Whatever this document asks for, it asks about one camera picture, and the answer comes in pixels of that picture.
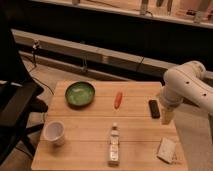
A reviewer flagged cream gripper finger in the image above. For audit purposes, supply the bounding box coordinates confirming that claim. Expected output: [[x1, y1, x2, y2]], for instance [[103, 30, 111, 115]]
[[161, 108, 174, 125]]

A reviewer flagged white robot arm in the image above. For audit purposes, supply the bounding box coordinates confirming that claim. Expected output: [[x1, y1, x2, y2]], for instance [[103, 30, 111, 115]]
[[159, 61, 213, 125]]

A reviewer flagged black rectangular remote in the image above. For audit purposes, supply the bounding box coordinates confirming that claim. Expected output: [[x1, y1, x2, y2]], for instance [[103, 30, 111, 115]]
[[149, 100, 160, 119]]

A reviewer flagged clear plastic bottle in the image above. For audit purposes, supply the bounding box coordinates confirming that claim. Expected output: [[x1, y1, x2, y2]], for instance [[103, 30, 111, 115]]
[[108, 123, 119, 167]]

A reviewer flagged green bowl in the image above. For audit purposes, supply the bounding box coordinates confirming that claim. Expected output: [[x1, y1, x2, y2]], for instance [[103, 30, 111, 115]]
[[65, 81, 95, 107]]

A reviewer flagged white paper cup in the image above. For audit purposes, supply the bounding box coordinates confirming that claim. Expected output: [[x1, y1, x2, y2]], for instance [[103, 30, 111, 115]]
[[43, 121, 65, 146]]

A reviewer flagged black office chair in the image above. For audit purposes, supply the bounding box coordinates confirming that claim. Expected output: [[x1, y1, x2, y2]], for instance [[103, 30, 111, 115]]
[[0, 19, 48, 166]]

